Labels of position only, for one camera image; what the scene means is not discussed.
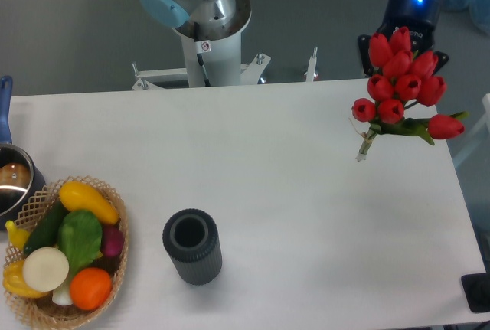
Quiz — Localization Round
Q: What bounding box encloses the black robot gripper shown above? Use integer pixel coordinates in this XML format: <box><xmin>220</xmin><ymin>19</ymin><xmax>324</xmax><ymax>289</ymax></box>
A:
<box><xmin>357</xmin><ymin>0</ymin><xmax>449</xmax><ymax>77</ymax></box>

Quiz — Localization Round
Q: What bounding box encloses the red tulip bouquet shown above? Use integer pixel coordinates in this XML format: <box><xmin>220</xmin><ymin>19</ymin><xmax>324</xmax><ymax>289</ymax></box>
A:
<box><xmin>351</xmin><ymin>27</ymin><xmax>467</xmax><ymax>162</ymax></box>

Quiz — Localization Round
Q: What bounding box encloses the black device at edge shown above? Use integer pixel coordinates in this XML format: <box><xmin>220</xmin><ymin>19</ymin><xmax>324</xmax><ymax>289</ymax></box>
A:
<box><xmin>461</xmin><ymin>273</ymin><xmax>490</xmax><ymax>313</ymax></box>

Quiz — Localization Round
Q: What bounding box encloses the dark grey ribbed vase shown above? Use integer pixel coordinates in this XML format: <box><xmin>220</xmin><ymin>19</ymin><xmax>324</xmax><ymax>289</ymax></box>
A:
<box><xmin>162</xmin><ymin>209</ymin><xmax>222</xmax><ymax>286</ymax></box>

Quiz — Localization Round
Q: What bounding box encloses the purple red onion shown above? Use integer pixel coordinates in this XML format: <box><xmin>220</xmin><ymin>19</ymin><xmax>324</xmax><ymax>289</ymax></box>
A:
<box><xmin>100</xmin><ymin>225</ymin><xmax>124</xmax><ymax>257</ymax></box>

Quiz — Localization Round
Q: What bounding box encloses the yellow squash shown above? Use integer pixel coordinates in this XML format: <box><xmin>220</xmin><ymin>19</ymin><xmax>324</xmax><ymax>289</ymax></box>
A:
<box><xmin>58</xmin><ymin>181</ymin><xmax>119</xmax><ymax>225</ymax></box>

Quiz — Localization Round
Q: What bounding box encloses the green leafy cabbage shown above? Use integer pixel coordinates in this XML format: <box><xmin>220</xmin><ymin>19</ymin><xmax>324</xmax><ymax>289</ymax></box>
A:
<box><xmin>52</xmin><ymin>210</ymin><xmax>102</xmax><ymax>306</ymax></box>

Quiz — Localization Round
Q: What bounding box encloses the orange fruit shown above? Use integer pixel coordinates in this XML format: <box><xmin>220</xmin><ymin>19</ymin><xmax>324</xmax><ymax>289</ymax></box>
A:
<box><xmin>70</xmin><ymin>267</ymin><xmax>112</xmax><ymax>311</ymax></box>

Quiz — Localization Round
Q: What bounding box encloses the dark green cucumber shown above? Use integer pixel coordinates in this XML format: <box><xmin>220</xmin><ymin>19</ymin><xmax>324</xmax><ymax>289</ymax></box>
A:
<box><xmin>23</xmin><ymin>200</ymin><xmax>68</xmax><ymax>256</ymax></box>

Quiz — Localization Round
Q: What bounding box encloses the white round onion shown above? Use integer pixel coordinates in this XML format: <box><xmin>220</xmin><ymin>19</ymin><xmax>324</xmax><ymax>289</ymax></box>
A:
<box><xmin>22</xmin><ymin>247</ymin><xmax>69</xmax><ymax>292</ymax></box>

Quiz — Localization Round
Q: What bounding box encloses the small yellow pepper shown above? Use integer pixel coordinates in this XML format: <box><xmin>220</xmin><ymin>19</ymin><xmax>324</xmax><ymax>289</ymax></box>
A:
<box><xmin>5</xmin><ymin>221</ymin><xmax>31</xmax><ymax>251</ymax></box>

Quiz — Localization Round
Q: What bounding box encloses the yellow bell pepper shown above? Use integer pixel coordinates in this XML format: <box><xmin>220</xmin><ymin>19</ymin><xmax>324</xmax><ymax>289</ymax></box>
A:
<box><xmin>3</xmin><ymin>260</ymin><xmax>49</xmax><ymax>299</ymax></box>

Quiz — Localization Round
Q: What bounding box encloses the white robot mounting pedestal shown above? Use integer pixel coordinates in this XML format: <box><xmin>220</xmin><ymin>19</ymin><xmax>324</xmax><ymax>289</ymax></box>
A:
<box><xmin>131</xmin><ymin>29</ymin><xmax>319</xmax><ymax>91</ymax></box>

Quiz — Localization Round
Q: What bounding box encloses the blue saucepan with handle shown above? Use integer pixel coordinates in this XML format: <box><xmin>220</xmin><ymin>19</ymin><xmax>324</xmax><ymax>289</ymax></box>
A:
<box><xmin>1</xmin><ymin>75</ymin><xmax>45</xmax><ymax>232</ymax></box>

